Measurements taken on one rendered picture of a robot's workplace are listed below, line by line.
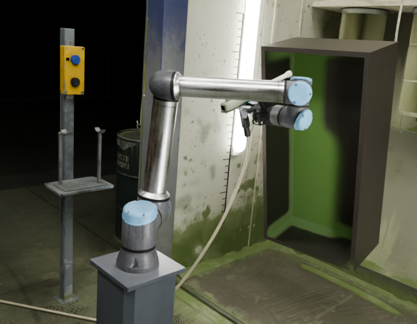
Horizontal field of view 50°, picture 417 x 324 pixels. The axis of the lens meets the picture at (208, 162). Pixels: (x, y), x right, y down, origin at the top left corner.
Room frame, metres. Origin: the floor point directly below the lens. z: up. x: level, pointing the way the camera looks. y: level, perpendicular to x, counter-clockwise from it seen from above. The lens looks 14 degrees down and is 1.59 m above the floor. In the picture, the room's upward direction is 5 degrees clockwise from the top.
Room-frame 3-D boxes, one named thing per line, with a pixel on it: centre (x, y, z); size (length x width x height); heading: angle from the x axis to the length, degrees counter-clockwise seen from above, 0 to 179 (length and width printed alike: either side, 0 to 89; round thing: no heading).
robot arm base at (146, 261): (1.85, 0.28, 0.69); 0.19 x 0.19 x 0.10
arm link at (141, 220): (1.86, 0.28, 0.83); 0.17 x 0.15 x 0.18; 170
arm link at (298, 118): (1.92, -0.35, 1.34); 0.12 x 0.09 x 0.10; 44
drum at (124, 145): (3.61, 0.47, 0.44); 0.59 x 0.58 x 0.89; 25
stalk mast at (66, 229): (2.55, 0.82, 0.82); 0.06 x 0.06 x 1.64; 44
